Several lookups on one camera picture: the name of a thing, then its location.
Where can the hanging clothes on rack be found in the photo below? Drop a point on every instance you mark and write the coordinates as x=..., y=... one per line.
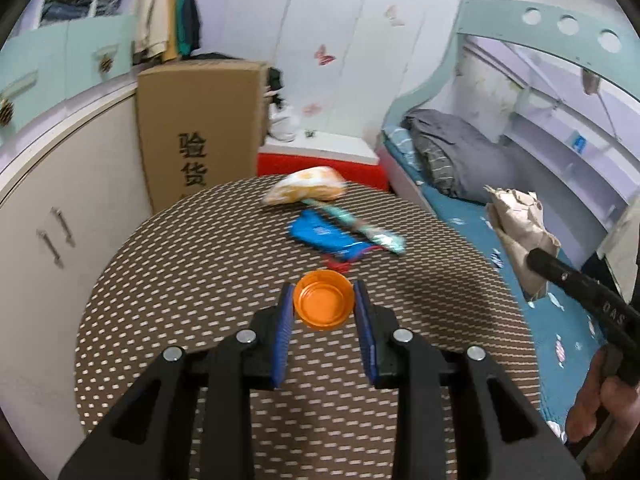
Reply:
x=166, y=29

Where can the large cardboard box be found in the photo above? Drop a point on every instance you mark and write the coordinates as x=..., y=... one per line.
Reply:
x=200, y=124

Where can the pink butterfly wall sticker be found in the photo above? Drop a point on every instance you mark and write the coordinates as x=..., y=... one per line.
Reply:
x=323, y=57

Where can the grey folded quilt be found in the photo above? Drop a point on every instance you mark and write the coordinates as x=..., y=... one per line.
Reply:
x=458, y=160

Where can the blue snack wrapper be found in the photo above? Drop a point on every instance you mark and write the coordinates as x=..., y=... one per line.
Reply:
x=340, y=250

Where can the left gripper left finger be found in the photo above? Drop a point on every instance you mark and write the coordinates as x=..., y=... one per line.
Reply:
x=147, y=434

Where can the red covered bench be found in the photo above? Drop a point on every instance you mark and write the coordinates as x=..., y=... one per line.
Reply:
x=351, y=157

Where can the person's right hand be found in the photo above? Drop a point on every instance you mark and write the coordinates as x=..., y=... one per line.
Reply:
x=620, y=400

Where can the cream hanging shirt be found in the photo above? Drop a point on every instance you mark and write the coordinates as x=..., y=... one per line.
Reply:
x=620, y=251

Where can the blue checked pillow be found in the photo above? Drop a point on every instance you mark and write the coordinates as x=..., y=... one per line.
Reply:
x=401, y=140

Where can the teal bed mattress cover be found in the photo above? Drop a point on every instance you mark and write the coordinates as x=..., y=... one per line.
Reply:
x=565, y=335

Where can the white curved cabinet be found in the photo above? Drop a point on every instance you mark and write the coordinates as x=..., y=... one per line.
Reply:
x=67, y=205

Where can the teal toothpaste tube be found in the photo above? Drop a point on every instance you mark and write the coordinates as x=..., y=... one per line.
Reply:
x=386, y=239

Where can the teal drawer unit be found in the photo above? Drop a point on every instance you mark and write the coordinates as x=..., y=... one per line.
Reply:
x=42, y=68

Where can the brown paper bag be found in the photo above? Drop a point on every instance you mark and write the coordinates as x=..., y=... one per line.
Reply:
x=518, y=219

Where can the orange bottle cap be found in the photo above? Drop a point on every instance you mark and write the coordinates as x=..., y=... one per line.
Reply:
x=323, y=299

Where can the teal bunk bed frame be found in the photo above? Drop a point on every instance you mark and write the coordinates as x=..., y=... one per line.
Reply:
x=561, y=90

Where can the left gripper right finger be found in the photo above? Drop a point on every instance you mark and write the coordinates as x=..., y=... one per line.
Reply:
x=456, y=409

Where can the orange white plastic bag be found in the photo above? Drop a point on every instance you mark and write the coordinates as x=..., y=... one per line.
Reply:
x=317, y=183

